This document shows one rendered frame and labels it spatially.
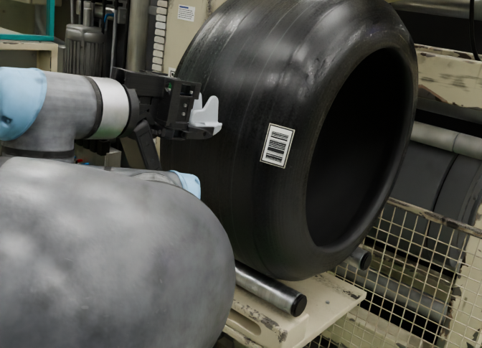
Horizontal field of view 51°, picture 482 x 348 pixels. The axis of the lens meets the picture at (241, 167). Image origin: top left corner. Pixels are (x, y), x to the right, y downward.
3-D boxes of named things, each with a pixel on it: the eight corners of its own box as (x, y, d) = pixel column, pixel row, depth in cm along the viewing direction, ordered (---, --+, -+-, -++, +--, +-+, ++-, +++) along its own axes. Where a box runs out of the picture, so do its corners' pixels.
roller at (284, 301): (165, 231, 113) (179, 223, 116) (166, 248, 115) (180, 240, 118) (295, 303, 93) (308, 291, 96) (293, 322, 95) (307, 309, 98)
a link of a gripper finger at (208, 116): (241, 100, 78) (200, 95, 71) (232, 137, 79) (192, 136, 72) (226, 95, 80) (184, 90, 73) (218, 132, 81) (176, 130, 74)
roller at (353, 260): (242, 215, 134) (249, 199, 135) (250, 218, 138) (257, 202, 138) (361, 270, 114) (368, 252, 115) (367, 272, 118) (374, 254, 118)
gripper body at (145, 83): (206, 84, 70) (139, 75, 61) (194, 144, 72) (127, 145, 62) (168, 73, 75) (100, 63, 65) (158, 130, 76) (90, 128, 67)
